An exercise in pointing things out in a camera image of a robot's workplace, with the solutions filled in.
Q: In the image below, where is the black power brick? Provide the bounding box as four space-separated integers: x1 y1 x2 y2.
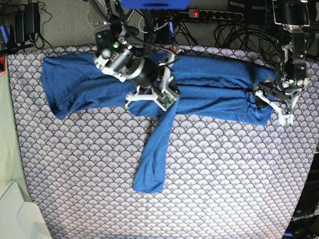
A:
14 2 40 44

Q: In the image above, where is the black OpenArm box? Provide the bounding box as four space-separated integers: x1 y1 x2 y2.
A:
283 152 319 239

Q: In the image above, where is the fan-patterned tablecloth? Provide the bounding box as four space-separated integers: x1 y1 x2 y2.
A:
7 45 319 239

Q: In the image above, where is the white bin at corner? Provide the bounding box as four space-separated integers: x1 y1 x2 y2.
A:
0 181 52 239

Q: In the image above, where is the blue box at top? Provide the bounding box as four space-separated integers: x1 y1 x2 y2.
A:
120 0 190 9

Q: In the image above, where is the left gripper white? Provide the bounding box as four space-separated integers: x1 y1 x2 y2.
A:
254 84 302 126

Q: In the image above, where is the blue long-sleeve T-shirt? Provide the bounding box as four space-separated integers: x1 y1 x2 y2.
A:
40 53 273 193

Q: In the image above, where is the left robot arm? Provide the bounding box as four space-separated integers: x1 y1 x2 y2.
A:
253 0 310 126

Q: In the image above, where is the blue handled clamp left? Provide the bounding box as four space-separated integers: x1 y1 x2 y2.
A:
0 25 17 55

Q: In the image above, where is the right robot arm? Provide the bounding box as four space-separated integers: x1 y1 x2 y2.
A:
87 0 182 111

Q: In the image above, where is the black power strip red switch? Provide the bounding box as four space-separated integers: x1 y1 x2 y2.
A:
187 9 244 22

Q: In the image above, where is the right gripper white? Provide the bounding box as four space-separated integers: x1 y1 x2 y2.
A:
125 53 180 111

